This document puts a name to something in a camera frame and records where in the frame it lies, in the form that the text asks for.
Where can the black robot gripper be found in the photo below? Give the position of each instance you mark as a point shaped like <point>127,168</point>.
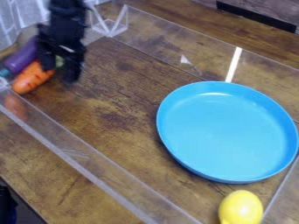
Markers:
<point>59,38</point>

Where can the orange toy carrot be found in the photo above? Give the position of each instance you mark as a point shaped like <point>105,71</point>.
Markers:
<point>33,76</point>

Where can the purple toy eggplant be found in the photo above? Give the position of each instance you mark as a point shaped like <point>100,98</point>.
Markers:
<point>20,59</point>

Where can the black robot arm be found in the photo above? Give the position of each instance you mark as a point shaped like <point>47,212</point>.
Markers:
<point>65,3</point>

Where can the blue plastic plate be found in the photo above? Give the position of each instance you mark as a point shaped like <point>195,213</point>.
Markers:
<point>227,132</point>

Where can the yellow toy lemon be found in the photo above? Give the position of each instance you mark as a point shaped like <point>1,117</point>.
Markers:
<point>240,208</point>

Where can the clear acrylic corner bracket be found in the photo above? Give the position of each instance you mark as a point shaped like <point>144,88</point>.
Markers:
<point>107,17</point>

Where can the clear acrylic enclosure wall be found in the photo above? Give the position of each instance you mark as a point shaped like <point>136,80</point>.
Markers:
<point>80,150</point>

